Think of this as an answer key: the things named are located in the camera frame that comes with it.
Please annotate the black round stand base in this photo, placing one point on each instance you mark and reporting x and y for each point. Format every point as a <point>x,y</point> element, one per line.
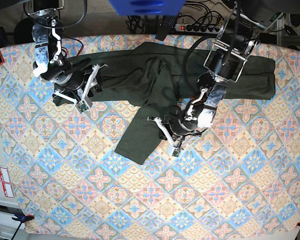
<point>23,32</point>

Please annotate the white power strip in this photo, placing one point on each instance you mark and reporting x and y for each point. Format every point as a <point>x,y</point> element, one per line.
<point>197,28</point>

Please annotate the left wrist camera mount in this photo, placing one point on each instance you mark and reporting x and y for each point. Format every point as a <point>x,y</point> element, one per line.
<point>175,142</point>

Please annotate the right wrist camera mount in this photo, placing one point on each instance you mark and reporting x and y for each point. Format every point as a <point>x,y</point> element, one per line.
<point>82,103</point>

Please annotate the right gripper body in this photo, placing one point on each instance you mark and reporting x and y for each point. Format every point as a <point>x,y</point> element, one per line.
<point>75,82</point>

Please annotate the red white labels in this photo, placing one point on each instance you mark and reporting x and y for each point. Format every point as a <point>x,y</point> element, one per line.
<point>6,183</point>

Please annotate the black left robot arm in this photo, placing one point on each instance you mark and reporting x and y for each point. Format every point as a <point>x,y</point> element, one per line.
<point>225,64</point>

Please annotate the black remote control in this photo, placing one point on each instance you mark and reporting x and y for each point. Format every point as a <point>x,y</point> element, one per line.
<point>167,24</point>

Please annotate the blue clamp bottom left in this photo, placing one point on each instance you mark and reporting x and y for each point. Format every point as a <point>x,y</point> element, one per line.
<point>21,219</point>

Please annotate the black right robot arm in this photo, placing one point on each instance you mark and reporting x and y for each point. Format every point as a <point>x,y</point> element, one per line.
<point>48,31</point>

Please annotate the blue plastic box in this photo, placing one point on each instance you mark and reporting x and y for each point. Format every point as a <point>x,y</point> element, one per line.
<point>147,7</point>

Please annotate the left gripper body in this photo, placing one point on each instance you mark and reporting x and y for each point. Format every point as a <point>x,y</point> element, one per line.
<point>180,127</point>

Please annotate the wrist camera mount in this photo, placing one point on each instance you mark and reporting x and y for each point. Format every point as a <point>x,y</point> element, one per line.
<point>175,142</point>
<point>82,103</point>

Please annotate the dark green long-sleeve shirt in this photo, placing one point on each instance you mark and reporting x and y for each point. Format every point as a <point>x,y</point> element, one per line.
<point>149,77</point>

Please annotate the patterned tile tablecloth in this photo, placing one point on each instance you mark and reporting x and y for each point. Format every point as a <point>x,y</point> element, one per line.
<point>240,179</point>

